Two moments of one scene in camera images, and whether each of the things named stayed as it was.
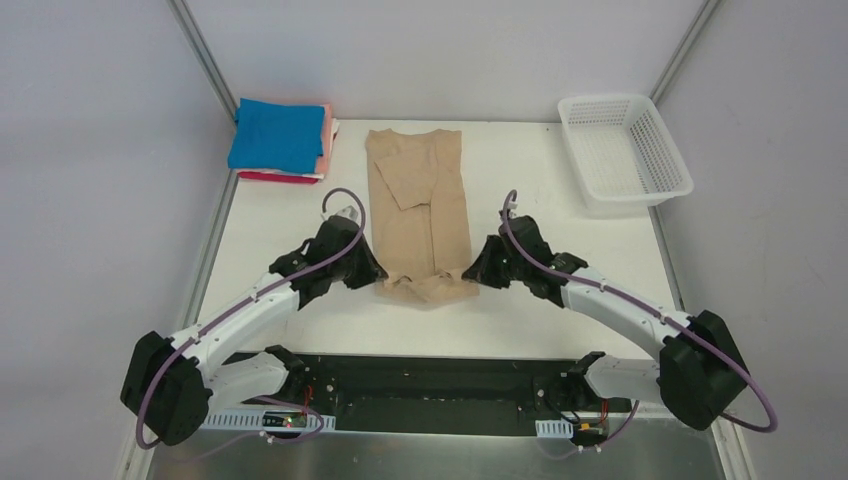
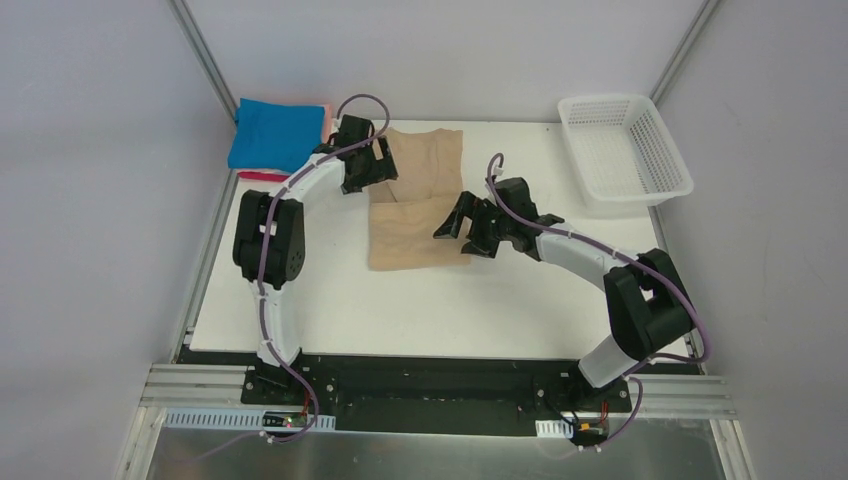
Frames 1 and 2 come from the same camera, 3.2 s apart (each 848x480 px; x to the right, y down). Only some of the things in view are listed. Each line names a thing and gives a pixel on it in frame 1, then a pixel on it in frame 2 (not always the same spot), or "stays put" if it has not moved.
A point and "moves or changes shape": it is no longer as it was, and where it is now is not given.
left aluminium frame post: [193, 33] stays put
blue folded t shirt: [277, 136] stays put
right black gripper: [494, 264] → [481, 223]
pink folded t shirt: [326, 133] stays put
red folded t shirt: [276, 178] stays put
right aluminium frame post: [701, 21] stays put
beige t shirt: [419, 215] moves or changes shape
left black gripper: [357, 266] → [370, 166]
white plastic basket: [624, 151] stays put
